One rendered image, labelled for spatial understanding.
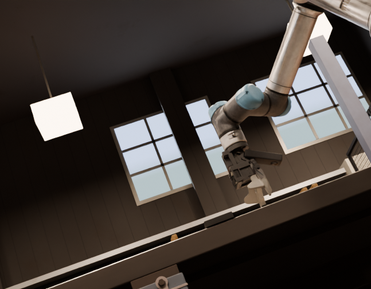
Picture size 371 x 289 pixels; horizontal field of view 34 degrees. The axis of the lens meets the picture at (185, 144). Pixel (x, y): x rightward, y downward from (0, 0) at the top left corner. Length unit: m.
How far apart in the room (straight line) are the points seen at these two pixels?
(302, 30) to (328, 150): 6.27
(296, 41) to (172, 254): 0.74
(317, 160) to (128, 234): 2.61
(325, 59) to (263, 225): 2.64
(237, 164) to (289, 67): 0.33
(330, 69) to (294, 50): 2.21
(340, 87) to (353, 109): 0.17
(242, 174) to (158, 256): 0.41
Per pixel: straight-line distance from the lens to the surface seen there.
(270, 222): 1.54
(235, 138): 1.81
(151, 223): 7.51
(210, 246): 1.52
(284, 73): 1.85
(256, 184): 1.73
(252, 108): 1.78
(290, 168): 7.85
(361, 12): 1.53
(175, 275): 1.49
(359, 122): 3.89
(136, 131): 7.97
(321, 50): 4.11
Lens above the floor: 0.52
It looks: 23 degrees up
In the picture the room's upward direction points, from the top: 22 degrees counter-clockwise
